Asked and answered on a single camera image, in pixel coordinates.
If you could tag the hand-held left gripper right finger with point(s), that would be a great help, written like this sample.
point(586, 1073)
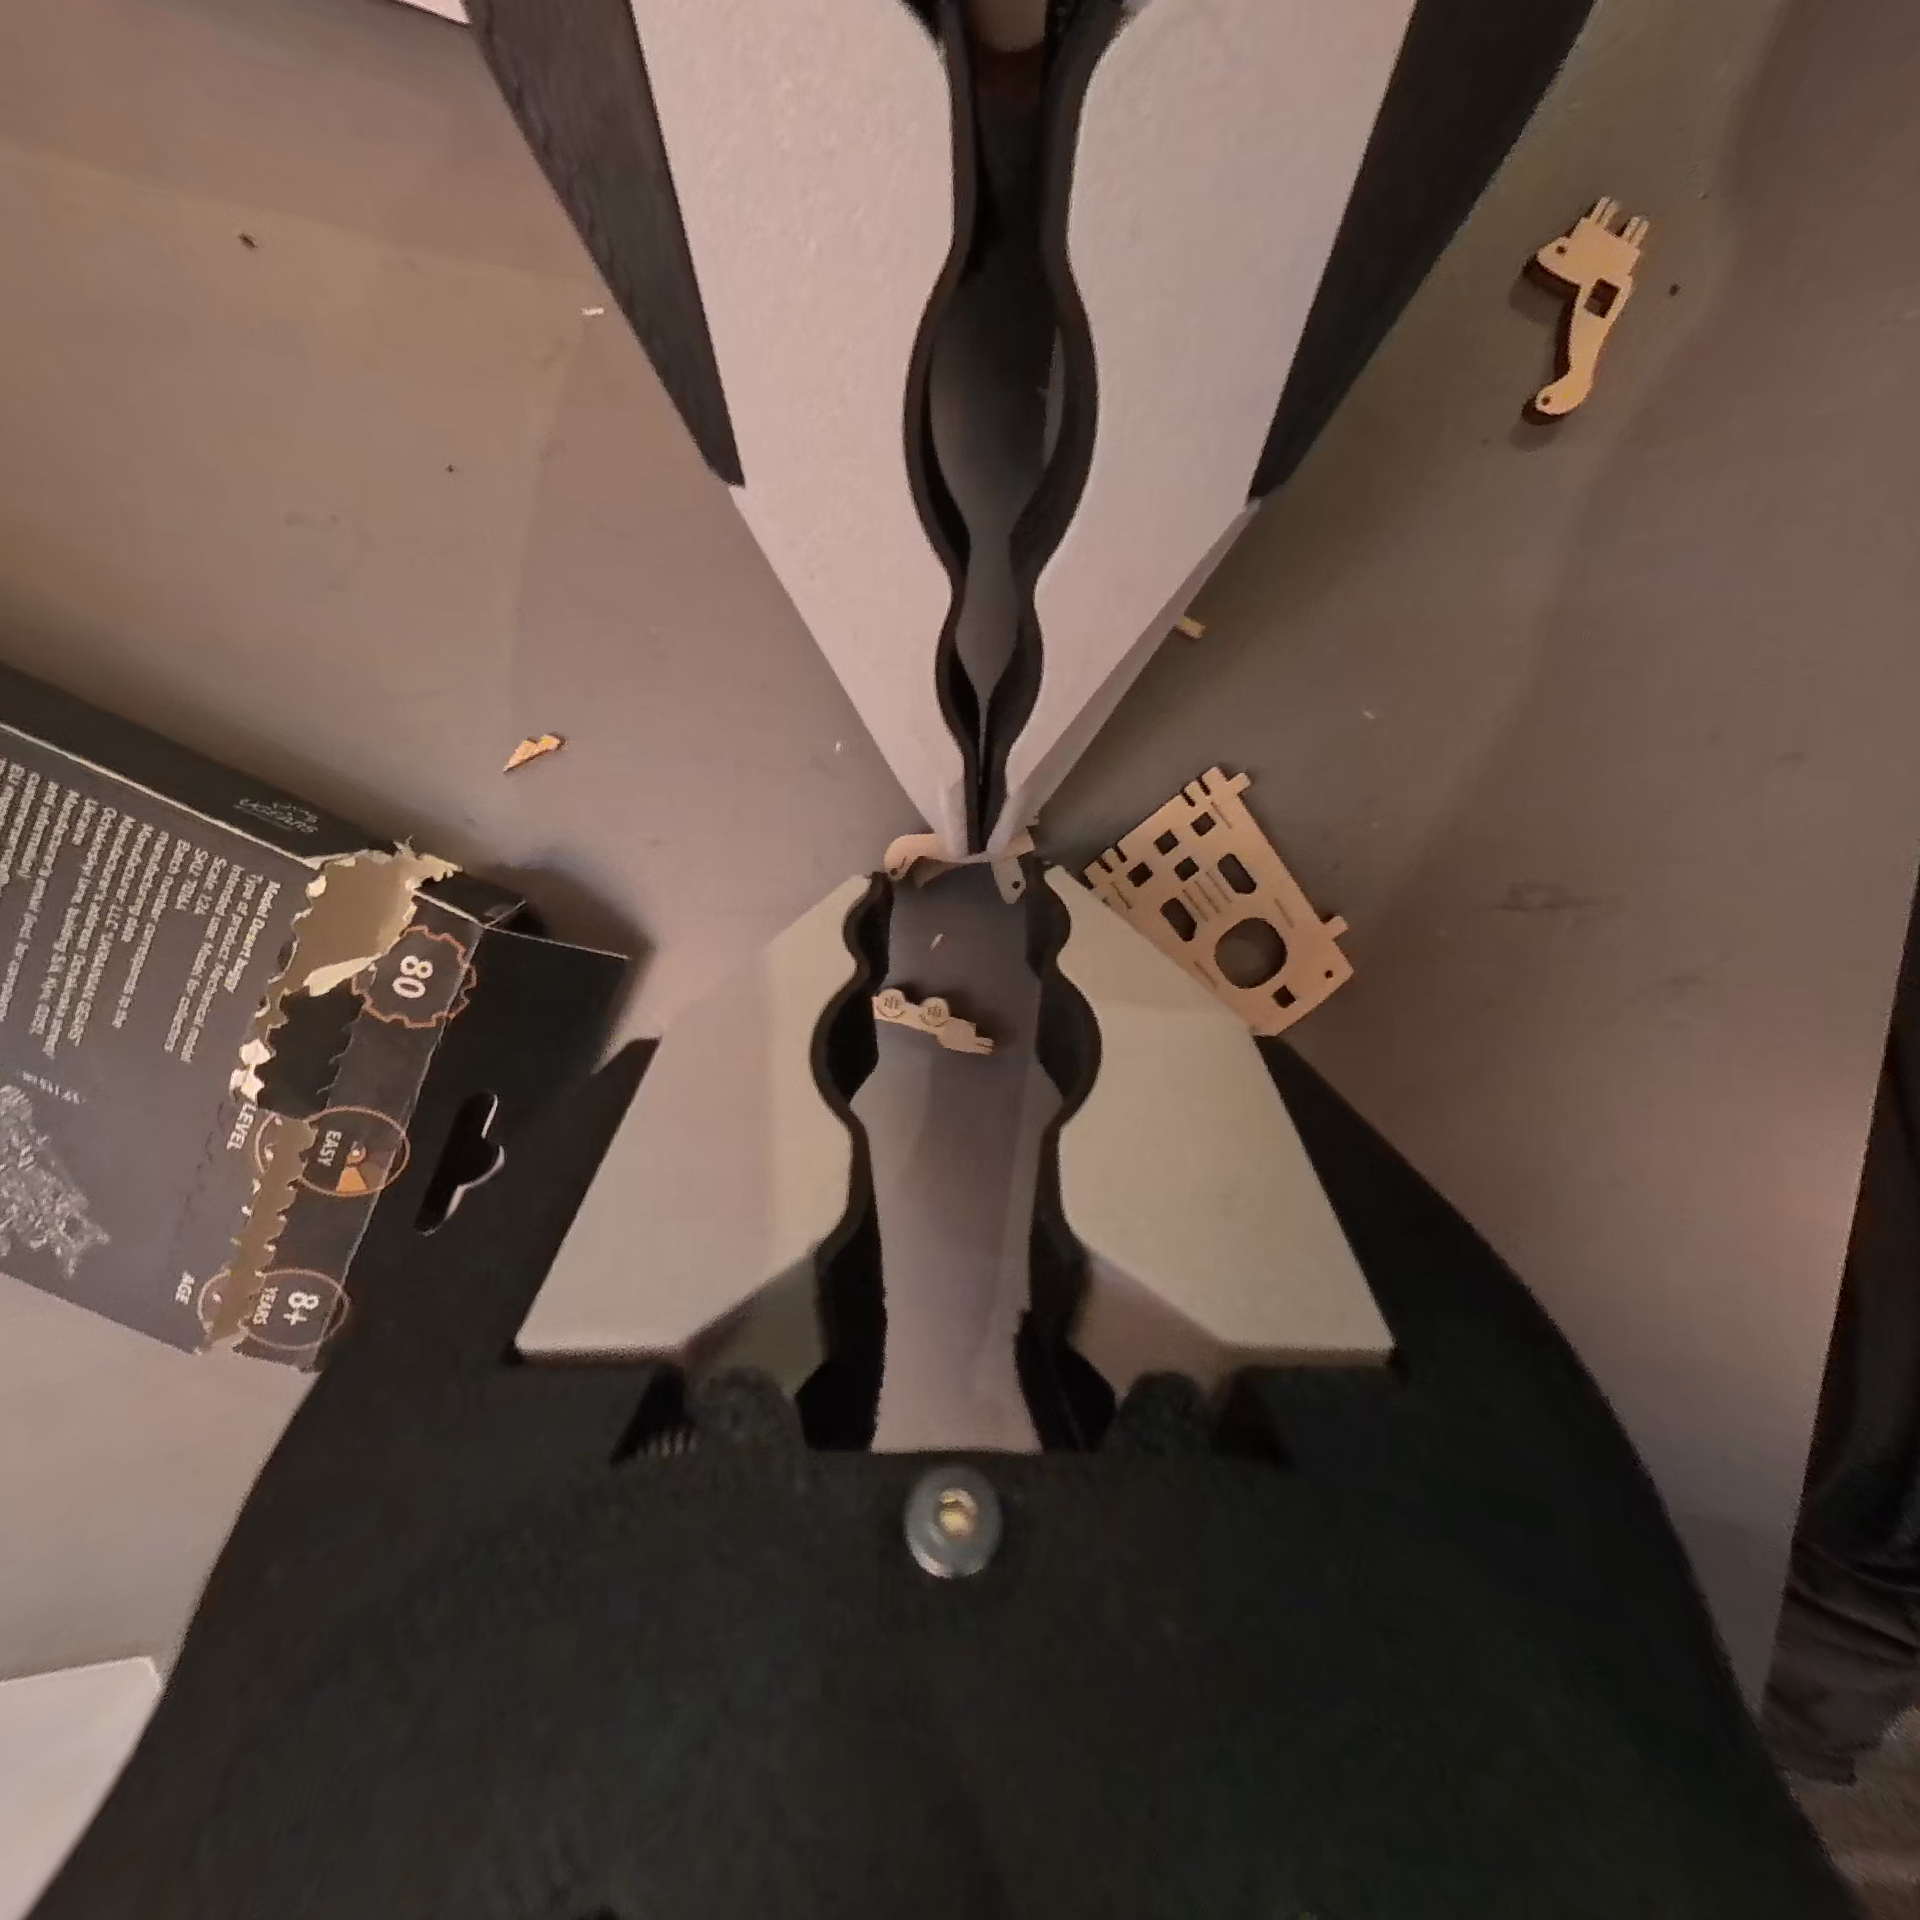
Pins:
point(1199, 1199)

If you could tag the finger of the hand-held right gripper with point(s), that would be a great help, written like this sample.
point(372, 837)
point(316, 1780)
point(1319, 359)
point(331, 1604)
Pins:
point(1185, 300)
point(810, 300)

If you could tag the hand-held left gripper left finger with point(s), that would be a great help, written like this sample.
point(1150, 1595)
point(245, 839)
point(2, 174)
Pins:
point(690, 1199)

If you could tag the small wooden model part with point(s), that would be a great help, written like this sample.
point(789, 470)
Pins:
point(916, 858)

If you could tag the wooden plate with cutouts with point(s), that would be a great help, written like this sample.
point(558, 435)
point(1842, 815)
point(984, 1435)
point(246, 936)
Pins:
point(1299, 938)

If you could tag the small two-wheel wooden part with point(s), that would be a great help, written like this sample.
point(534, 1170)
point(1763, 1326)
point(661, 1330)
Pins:
point(934, 1019)

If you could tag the hook-shaped wooden part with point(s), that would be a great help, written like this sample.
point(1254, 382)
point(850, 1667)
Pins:
point(1568, 270)

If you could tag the wood splinter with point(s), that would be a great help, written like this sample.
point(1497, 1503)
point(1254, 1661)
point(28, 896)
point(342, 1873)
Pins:
point(534, 748)

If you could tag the torn black cardboard box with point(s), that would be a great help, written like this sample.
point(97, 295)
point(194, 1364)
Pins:
point(134, 960)

